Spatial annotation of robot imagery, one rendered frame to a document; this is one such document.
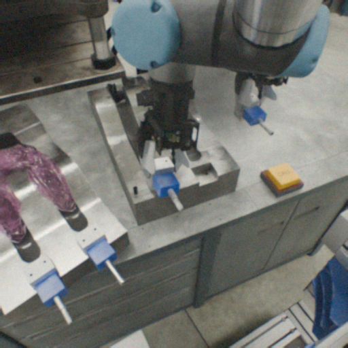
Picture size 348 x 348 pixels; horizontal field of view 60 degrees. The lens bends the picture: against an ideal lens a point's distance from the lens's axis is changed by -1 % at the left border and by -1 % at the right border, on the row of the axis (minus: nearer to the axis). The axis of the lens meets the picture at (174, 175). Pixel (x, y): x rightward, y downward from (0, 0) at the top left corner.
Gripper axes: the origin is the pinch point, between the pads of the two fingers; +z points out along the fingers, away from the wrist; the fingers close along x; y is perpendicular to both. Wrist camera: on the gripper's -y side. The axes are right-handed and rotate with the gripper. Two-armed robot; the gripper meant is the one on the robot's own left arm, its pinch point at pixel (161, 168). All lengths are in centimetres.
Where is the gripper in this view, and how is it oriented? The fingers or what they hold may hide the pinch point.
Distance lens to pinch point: 62.7
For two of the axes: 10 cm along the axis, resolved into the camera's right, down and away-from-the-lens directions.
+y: 4.0, 5.9, -7.0
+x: 9.1, -2.0, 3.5
